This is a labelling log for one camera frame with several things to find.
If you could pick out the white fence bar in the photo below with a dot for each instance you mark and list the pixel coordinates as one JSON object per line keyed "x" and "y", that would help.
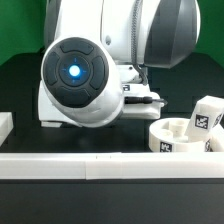
{"x": 6, "y": 125}
{"x": 121, "y": 166}

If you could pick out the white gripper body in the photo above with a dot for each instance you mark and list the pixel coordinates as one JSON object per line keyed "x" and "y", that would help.
{"x": 103, "y": 111}

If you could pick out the black gripper cable plug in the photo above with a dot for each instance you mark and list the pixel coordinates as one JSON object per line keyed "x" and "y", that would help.
{"x": 144, "y": 100}

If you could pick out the white front fence bar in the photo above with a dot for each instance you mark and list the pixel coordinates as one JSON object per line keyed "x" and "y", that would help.
{"x": 121, "y": 166}

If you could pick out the white left fence bar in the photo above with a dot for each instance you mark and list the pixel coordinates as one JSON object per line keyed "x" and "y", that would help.
{"x": 6, "y": 125}

